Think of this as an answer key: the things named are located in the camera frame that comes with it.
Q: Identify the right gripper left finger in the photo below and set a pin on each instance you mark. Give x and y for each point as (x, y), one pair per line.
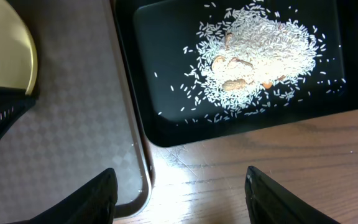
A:
(93, 203)

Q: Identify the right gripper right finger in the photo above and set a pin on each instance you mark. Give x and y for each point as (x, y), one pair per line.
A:
(269, 202)

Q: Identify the yellow round plate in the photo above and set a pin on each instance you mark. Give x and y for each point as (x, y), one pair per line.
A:
(18, 54)

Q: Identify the rice food scraps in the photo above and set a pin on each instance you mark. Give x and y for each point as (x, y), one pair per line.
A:
(217, 61)

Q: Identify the black rectangular waste tray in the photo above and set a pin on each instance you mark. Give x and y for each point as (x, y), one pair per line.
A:
(158, 44)

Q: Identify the dark brown serving tray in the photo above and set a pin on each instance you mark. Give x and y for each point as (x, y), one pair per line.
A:
(82, 122)

